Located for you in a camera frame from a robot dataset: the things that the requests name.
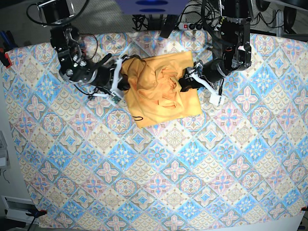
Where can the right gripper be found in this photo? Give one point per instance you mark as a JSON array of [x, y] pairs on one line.
[[109, 83]]

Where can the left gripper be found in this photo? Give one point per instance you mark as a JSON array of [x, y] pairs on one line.
[[208, 75]]

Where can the yellow T-shirt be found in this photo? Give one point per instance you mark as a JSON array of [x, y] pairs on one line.
[[155, 94]]

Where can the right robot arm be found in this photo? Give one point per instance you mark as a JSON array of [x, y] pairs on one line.
[[75, 68]]

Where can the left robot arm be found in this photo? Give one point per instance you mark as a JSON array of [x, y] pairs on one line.
[[231, 49]]

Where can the white power strip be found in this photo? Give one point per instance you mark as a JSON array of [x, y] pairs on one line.
[[186, 26]]

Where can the black table clamp top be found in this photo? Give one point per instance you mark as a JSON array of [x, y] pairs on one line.
[[169, 25]]

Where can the patterned blue tablecloth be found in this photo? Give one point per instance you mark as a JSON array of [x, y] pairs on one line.
[[90, 167]]

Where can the white box left edge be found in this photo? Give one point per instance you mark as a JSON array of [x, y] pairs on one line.
[[4, 154]]

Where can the orange black clamp bottom-left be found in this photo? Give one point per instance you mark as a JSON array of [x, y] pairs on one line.
[[36, 213]]

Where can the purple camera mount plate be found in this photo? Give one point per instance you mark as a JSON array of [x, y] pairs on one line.
[[134, 7]]

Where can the white rail bottom-left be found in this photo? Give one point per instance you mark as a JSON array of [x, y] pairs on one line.
[[16, 208]]

